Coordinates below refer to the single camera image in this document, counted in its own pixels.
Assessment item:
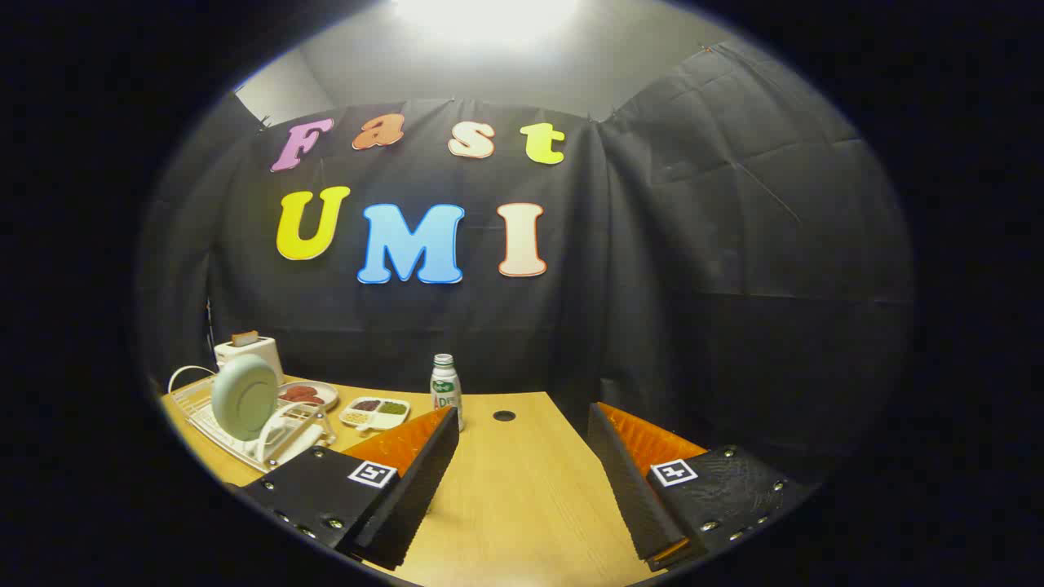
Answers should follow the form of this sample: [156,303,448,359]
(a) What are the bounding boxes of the white green-label bottle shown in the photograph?
[430,353,464,431]

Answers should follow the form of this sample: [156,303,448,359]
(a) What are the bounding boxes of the pink plate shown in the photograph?
[277,380,339,413]

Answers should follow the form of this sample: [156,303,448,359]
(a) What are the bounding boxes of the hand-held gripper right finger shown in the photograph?
[587,401,804,572]

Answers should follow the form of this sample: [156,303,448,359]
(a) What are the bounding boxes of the white toaster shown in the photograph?
[214,334,285,384]

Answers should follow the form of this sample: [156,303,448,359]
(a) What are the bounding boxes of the white divided snack dish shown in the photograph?
[338,396,411,430]

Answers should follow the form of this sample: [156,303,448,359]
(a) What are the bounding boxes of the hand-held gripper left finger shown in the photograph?
[241,406,460,572]

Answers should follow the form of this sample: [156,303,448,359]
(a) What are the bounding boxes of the black backdrop cloth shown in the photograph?
[139,41,918,490]

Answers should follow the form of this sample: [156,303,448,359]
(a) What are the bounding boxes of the white dish rack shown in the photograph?
[167,365,337,474]

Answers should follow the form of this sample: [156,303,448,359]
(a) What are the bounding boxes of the pale green plate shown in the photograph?
[210,353,280,441]

